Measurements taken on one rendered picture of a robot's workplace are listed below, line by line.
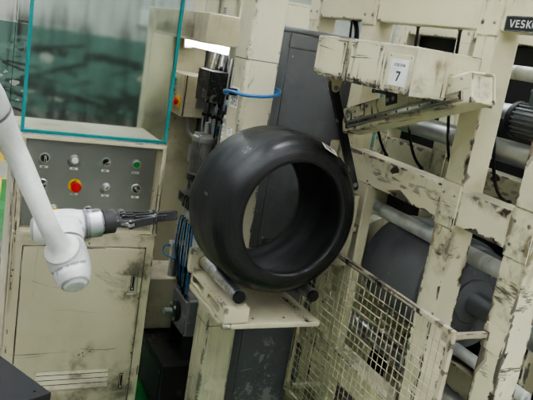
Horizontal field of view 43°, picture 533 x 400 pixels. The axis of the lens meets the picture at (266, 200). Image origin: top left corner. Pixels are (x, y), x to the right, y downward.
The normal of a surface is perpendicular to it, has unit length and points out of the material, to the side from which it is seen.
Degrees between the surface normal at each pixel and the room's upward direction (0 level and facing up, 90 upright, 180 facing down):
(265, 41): 90
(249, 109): 90
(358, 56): 90
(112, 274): 90
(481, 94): 72
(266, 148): 48
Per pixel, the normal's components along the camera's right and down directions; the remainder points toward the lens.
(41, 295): 0.40, 0.27
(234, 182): -0.22, -0.16
